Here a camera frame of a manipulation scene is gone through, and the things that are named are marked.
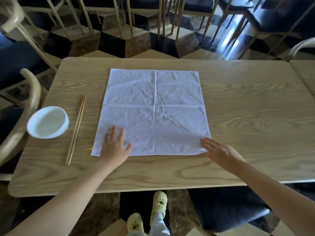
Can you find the row of wooden dining chairs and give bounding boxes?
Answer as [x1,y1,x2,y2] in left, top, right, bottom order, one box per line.
[17,0,315,59]

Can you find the white bowl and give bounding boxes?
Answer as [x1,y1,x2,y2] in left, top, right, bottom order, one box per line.
[26,106,70,139]

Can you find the person's right hand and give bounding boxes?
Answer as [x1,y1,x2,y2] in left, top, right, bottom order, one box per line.
[200,137,247,176]

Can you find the person's yellow right shoe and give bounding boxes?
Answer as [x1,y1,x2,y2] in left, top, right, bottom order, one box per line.
[150,191,168,227]

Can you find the person's left hand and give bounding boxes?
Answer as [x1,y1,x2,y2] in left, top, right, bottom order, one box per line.
[99,125,134,168]

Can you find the white cloth napkin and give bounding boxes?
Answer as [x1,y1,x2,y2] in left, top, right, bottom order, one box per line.
[91,69,212,157]

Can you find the person's right forearm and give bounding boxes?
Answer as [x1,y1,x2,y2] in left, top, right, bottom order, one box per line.
[234,161,315,236]

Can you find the person's left forearm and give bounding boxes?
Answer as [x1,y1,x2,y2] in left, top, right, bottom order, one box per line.
[5,160,117,236]

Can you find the person's white trousers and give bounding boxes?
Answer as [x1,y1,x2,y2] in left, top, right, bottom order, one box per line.
[127,210,172,236]

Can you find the person's yellow left shoe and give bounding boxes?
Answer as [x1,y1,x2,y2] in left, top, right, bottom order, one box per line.
[127,213,145,235]

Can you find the person's yellow shoe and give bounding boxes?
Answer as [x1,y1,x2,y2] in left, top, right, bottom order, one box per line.
[150,191,168,227]
[127,213,145,235]

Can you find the wooden chopstick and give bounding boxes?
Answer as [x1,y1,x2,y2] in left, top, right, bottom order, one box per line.
[68,96,87,166]
[65,95,86,165]

